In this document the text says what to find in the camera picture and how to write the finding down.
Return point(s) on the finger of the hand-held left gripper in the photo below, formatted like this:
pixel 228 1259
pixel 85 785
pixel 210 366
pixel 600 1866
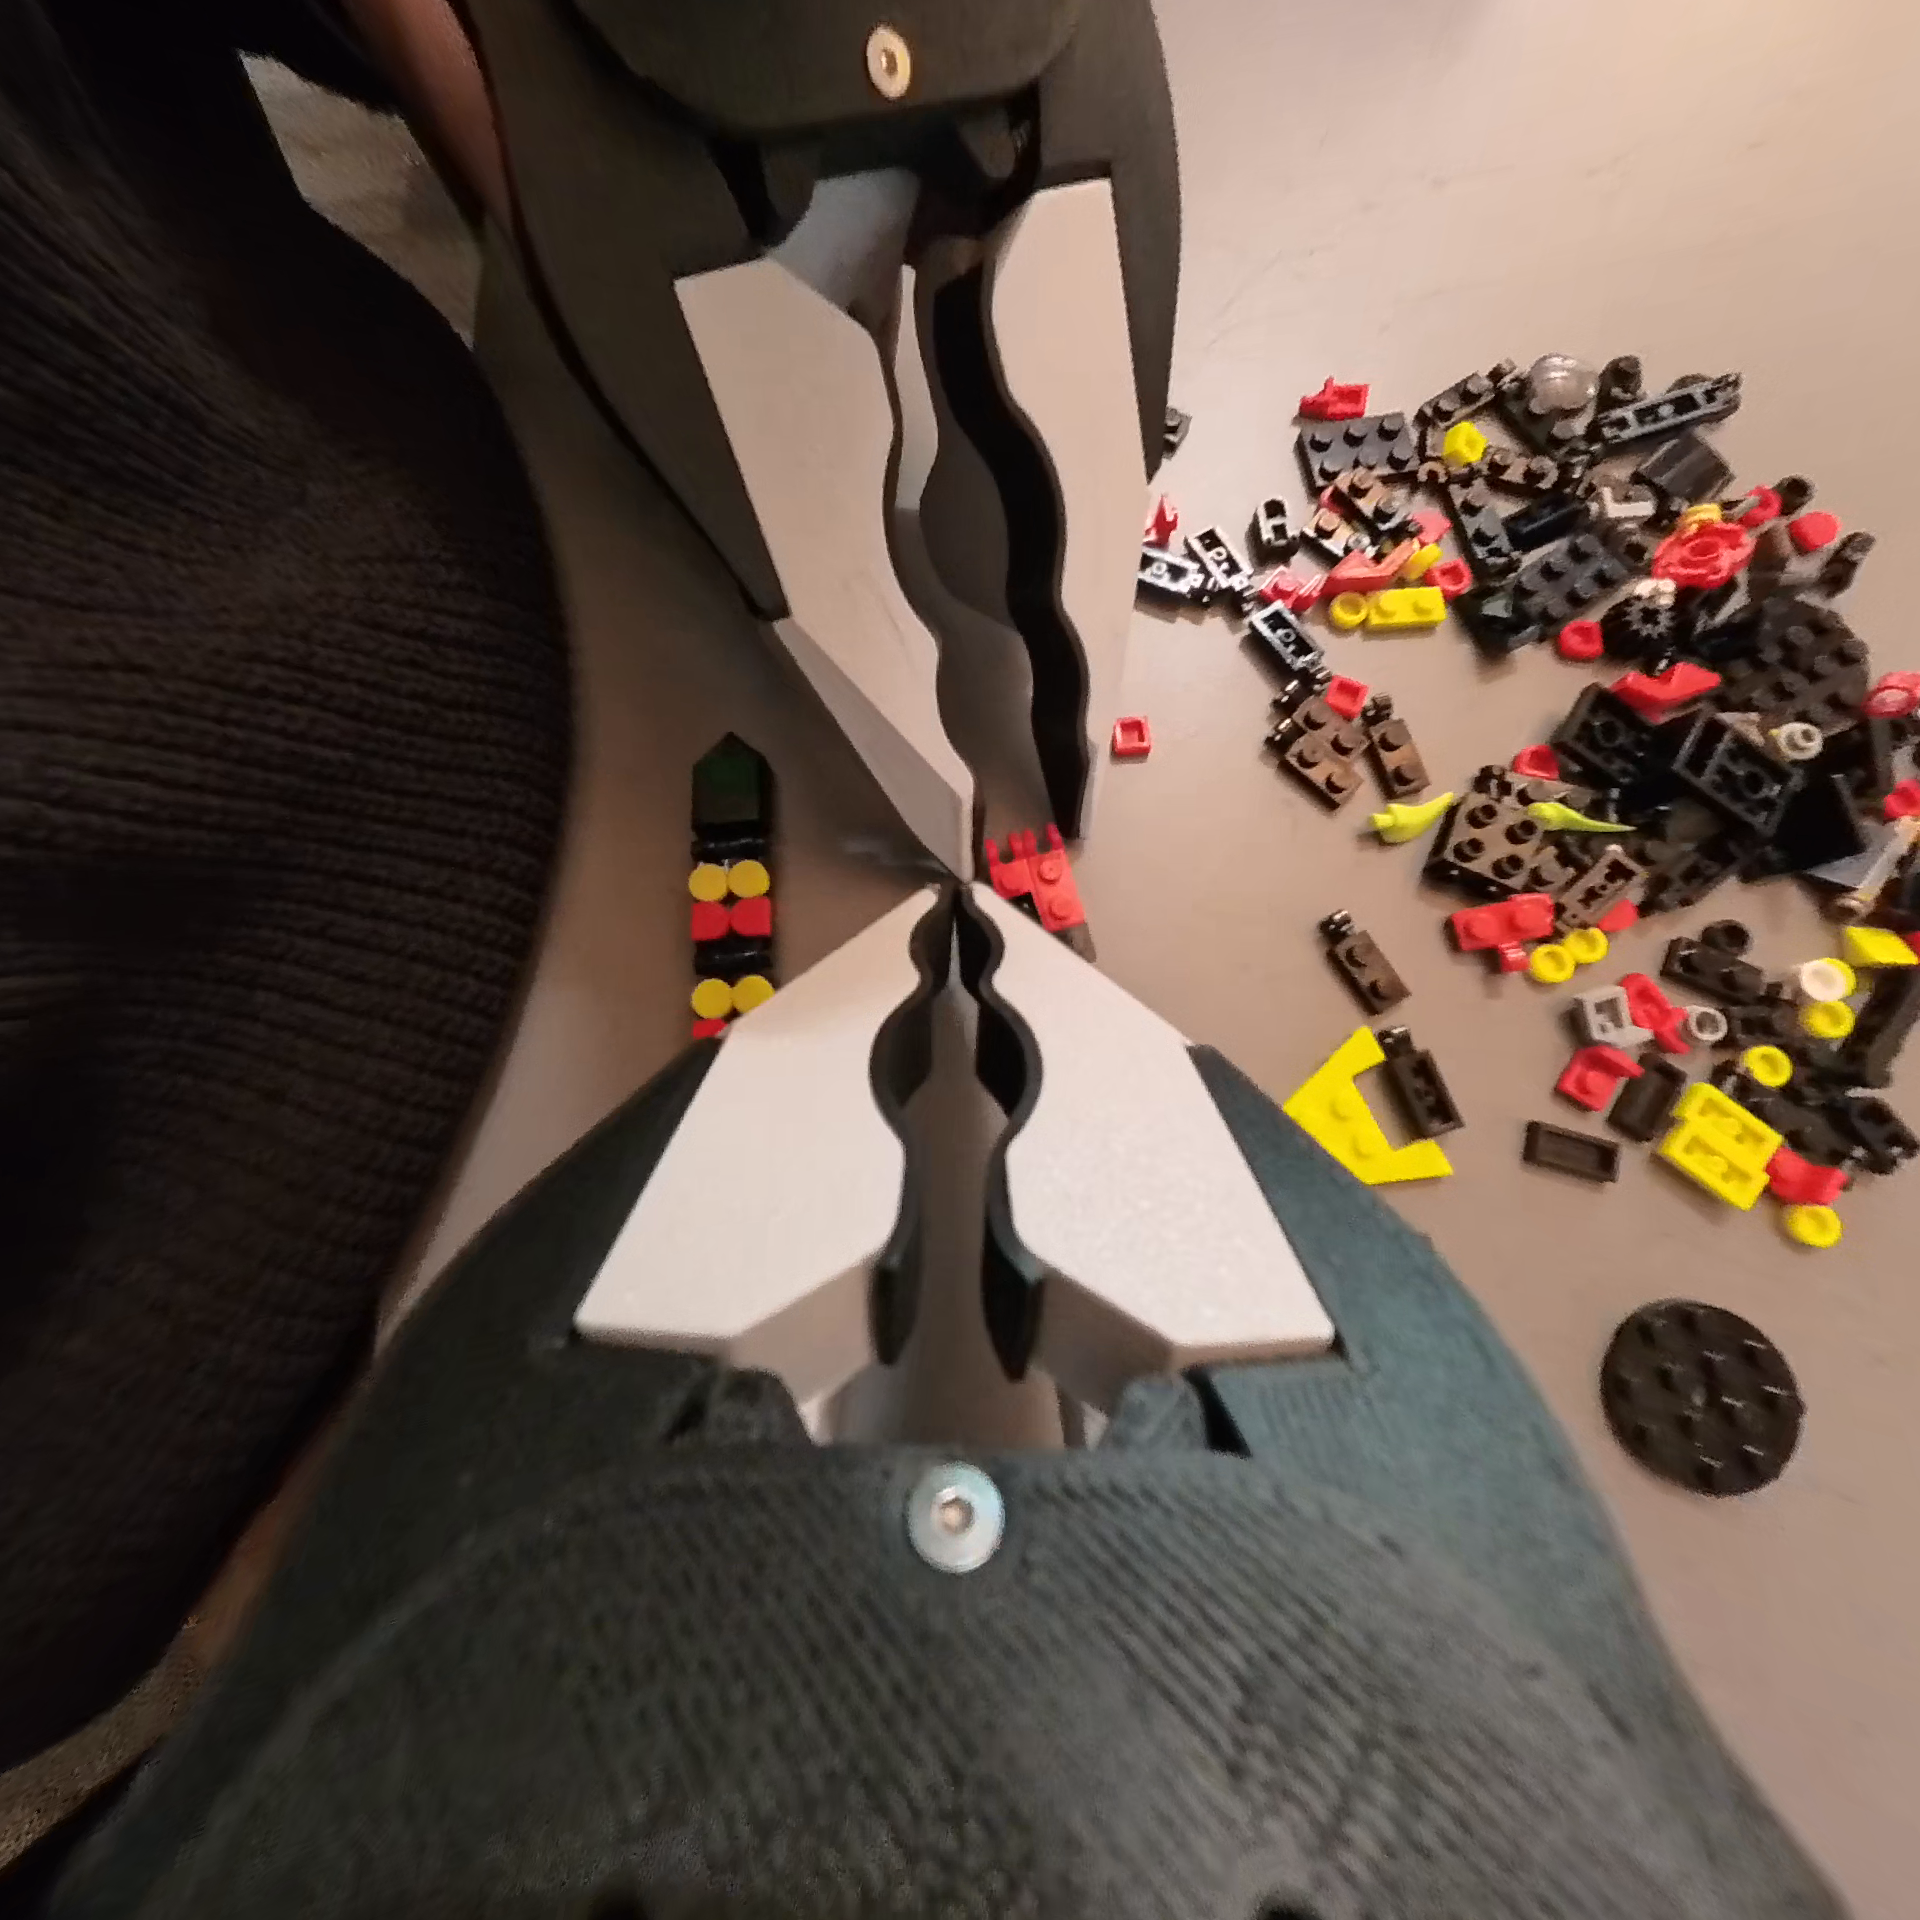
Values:
pixel 1071 450
pixel 810 450

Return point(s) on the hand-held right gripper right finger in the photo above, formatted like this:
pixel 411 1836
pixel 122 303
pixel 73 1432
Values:
pixel 1154 1201

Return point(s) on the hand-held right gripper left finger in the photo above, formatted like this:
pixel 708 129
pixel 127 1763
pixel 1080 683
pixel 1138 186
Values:
pixel 751 1187

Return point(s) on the black lego clip plate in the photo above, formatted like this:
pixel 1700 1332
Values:
pixel 1419 1083
pixel 1366 959

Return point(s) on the red and black lego assembly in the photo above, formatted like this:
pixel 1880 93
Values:
pixel 1035 880

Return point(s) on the yellow wedge lego plate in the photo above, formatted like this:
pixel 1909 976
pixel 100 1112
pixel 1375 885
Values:
pixel 1344 1126

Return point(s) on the striped black yellow red lego assembly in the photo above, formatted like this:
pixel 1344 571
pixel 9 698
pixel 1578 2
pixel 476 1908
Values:
pixel 733 902

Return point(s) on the black flat lego tile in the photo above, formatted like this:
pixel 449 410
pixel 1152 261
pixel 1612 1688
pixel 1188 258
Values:
pixel 1569 1151

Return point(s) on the clear dome lego piece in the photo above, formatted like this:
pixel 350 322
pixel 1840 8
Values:
pixel 1564 382

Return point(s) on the small black round lego plate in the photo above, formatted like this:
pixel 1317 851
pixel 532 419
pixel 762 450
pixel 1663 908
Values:
pixel 1703 1395

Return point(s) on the pile of loose lego pieces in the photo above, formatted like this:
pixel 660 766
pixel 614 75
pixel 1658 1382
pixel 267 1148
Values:
pixel 1619 751

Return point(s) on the red round lego piece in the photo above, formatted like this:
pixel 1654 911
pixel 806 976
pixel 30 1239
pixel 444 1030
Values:
pixel 1703 554

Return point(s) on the large black round lego plate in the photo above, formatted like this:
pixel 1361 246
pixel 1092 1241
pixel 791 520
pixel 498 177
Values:
pixel 1808 661

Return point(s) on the person's dark knit sweater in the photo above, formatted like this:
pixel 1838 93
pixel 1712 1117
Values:
pixel 224 751

